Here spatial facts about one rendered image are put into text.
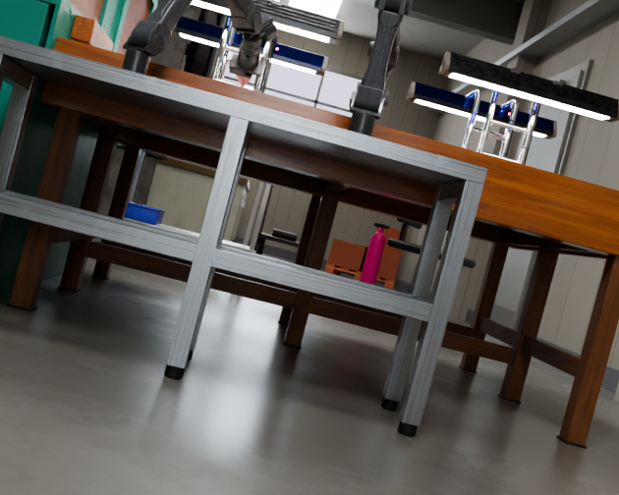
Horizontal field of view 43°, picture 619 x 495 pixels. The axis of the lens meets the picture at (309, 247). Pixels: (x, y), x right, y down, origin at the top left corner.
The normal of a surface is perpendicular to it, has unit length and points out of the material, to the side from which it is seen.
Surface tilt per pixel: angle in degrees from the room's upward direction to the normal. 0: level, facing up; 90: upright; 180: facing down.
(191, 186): 90
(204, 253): 90
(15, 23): 90
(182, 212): 90
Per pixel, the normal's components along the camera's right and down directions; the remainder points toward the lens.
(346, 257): -0.16, -0.03
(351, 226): 0.07, 0.04
